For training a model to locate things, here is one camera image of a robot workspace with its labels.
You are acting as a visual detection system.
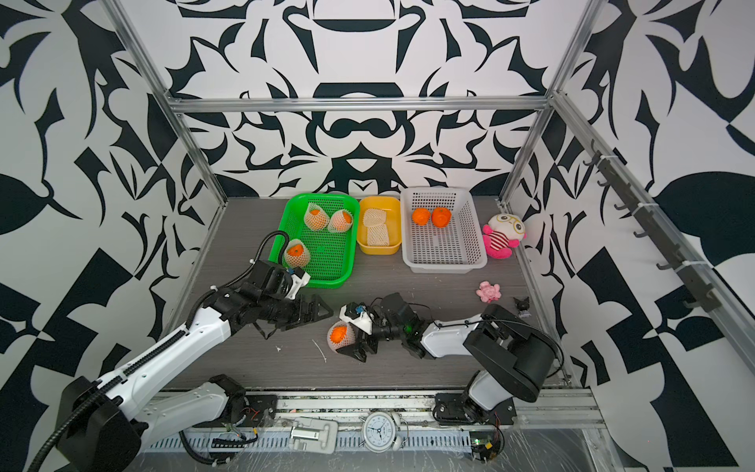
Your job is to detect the netted orange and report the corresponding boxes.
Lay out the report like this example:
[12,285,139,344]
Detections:
[431,207,452,228]
[326,321,356,352]
[283,239,312,269]
[304,203,330,232]
[328,210,354,233]

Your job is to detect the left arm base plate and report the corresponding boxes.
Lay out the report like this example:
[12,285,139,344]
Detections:
[195,395,278,428]

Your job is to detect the yellow plastic tub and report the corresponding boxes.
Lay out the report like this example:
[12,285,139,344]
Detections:
[357,196,402,256]

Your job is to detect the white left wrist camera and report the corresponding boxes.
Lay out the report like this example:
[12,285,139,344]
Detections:
[286,267,311,300]

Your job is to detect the green plastic basket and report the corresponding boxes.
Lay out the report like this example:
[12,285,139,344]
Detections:
[278,194,360,289]

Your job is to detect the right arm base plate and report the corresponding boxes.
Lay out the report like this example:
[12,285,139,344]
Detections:
[432,393,517,426]

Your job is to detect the orange being unwrapped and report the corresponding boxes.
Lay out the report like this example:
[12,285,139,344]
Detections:
[412,208,432,226]

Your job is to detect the pink white plush doll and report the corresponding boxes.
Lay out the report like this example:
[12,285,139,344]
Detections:
[482,212,527,259]

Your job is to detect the small pink pig toy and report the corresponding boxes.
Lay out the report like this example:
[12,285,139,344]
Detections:
[476,280,501,304]

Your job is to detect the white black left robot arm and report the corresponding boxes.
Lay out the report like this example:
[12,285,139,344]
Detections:
[28,257,333,471]

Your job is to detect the white analog clock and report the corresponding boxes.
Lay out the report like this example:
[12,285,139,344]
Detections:
[362,411,403,454]

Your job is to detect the black hook rail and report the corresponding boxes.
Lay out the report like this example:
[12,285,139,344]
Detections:
[585,151,723,313]

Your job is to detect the white foam net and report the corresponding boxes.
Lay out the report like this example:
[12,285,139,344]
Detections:
[363,208,387,229]
[367,224,390,247]

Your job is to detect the small circuit board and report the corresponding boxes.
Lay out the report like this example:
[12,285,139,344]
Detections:
[470,431,505,463]

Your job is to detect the white rectangular device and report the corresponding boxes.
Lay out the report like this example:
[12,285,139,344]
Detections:
[288,418,339,454]

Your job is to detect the small black figurine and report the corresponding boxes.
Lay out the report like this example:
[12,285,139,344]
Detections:
[513,297,531,318]

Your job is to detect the white perforated plastic basket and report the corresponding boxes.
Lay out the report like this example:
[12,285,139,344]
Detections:
[400,187,488,275]

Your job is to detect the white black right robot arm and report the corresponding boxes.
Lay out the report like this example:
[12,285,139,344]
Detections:
[326,293,564,426]

